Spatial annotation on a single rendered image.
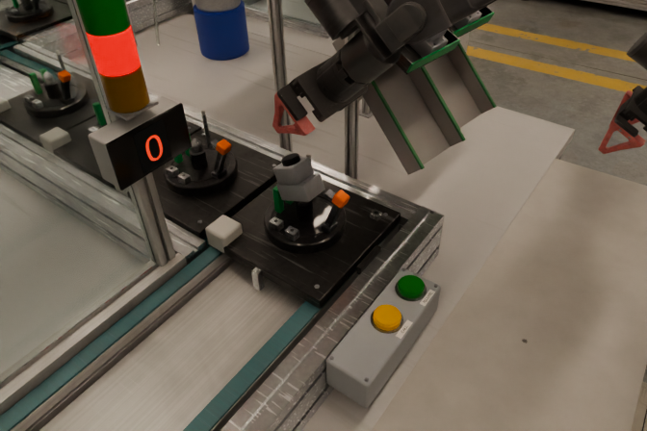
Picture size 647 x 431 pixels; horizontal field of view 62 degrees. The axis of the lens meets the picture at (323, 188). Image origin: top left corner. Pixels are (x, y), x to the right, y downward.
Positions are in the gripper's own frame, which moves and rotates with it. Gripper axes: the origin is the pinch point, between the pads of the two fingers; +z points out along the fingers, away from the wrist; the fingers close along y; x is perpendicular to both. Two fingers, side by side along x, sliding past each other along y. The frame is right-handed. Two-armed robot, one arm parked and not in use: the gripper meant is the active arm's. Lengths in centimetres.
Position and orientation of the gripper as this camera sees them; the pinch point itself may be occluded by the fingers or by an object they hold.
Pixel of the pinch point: (299, 112)
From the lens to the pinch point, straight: 80.4
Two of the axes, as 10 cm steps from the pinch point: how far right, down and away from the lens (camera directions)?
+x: 5.9, 8.0, 0.8
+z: -5.4, 3.1, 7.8
